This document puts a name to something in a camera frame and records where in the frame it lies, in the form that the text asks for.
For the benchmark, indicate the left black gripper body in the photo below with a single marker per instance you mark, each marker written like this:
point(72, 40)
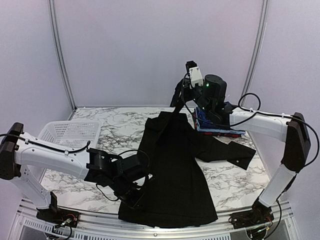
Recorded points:
point(121, 189)

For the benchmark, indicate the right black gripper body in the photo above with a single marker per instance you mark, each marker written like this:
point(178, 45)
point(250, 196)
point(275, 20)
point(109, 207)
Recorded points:
point(202, 100)

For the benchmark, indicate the black long sleeve shirt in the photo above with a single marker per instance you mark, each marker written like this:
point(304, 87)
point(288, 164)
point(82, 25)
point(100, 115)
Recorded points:
point(178, 192)

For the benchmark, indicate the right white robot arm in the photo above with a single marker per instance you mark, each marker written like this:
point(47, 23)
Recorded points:
point(290, 129)

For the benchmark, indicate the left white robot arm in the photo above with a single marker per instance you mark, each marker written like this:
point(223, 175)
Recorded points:
point(19, 149)

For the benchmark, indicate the blue plaid folded shirt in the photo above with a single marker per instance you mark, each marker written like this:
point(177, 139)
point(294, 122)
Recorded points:
point(202, 117)

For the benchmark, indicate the red plaid folded shirt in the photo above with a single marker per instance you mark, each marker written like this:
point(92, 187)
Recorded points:
point(215, 134)

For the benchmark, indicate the white plastic basket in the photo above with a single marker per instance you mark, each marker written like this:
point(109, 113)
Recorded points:
point(72, 133)

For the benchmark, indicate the front aluminium rail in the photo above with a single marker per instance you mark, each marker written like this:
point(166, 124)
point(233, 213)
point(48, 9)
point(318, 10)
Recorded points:
point(108, 226)

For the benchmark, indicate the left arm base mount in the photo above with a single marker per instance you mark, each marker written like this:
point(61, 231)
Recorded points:
point(59, 216)

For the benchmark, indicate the right aluminium frame post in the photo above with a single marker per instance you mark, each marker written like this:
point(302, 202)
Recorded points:
point(262, 24)

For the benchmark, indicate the aluminium frame post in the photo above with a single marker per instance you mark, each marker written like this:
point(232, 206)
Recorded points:
point(262, 24)
point(59, 53)

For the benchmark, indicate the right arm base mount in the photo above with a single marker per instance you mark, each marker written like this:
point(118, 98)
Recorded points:
point(249, 218)

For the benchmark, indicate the left aluminium frame post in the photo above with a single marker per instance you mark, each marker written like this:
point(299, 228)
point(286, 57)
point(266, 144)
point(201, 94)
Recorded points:
point(59, 53)

